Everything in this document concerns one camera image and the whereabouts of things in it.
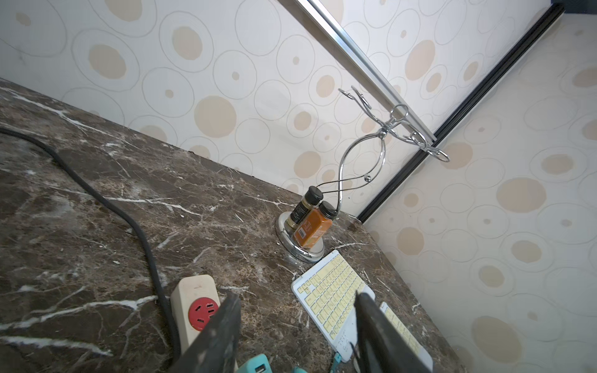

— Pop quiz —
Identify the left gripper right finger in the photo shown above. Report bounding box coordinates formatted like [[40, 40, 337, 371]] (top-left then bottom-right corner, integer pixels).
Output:
[[354, 292, 431, 372]]

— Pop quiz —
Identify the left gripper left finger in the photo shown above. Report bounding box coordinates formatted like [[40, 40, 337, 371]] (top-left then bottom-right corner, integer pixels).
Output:
[[170, 292, 241, 372]]

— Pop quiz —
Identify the white wireless keyboard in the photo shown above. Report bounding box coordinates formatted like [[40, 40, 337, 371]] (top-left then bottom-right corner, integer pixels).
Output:
[[292, 250, 376, 363], [380, 302, 433, 371]]

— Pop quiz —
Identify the teal charger plug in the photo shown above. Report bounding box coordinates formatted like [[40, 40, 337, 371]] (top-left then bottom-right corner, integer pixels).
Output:
[[236, 354, 273, 373]]

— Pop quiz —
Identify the beige red power strip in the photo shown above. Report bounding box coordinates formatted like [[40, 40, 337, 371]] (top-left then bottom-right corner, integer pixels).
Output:
[[170, 274, 241, 372]]

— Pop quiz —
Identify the orange spice bottle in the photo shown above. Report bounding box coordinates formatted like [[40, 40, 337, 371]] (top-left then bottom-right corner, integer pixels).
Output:
[[292, 200, 337, 250]]

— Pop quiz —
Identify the dark spice bottle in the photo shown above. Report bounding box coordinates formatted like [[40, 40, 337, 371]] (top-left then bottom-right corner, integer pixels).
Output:
[[285, 186, 323, 234]]

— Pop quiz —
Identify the chrome hook stand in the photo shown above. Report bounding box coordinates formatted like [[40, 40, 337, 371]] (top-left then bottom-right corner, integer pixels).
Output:
[[275, 87, 450, 264]]

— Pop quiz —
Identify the black power strip cord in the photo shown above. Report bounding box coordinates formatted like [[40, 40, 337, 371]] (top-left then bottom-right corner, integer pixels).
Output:
[[0, 127, 183, 362]]

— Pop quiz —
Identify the aluminium back rail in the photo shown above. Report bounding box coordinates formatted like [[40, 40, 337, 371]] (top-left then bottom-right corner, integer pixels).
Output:
[[295, 0, 436, 145]]

